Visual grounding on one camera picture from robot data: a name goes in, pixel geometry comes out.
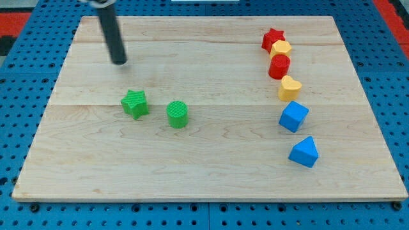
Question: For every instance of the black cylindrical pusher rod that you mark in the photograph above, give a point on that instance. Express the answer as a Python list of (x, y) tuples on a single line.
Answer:
[(112, 34)]

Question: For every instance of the green star block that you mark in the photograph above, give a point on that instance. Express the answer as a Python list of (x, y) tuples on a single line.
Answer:
[(135, 104)]

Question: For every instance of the red star block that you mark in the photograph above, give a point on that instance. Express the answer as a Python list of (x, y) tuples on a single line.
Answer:
[(271, 37)]

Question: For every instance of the green cylinder block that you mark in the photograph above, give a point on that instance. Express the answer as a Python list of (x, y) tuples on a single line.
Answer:
[(177, 114)]

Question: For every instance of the light wooden board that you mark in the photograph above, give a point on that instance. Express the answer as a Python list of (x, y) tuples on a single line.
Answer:
[(233, 149)]

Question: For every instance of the yellow hexagon block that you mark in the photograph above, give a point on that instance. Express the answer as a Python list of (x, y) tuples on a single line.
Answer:
[(280, 47)]

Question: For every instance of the red cylinder block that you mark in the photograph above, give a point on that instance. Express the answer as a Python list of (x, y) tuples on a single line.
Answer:
[(279, 66)]

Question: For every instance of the yellow heart block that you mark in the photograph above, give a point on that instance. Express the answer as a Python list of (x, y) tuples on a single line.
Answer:
[(289, 89)]

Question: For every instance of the blue cube block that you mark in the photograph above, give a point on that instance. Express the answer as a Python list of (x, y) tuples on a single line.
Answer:
[(293, 116)]

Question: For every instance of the blue triangular prism block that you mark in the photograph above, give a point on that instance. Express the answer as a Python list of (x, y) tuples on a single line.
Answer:
[(305, 152)]

